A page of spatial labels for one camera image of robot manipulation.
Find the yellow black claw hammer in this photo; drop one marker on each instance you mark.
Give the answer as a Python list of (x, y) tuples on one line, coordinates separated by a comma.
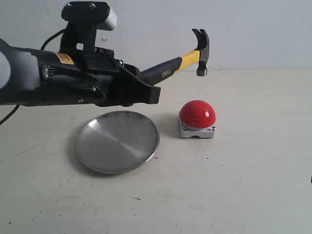
[(199, 55)]

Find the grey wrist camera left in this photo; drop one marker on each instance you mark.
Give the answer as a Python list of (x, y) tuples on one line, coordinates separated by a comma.
[(78, 41)]

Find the round stainless steel plate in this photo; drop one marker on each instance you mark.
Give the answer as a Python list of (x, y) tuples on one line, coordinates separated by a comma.
[(117, 142)]

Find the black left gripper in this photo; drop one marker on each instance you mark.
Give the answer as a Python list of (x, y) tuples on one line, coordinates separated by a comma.
[(75, 77)]

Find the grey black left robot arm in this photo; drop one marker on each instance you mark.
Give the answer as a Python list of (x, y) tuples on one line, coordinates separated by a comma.
[(31, 77)]

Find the red dome push button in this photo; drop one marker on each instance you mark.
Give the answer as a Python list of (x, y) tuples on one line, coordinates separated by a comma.
[(197, 118)]

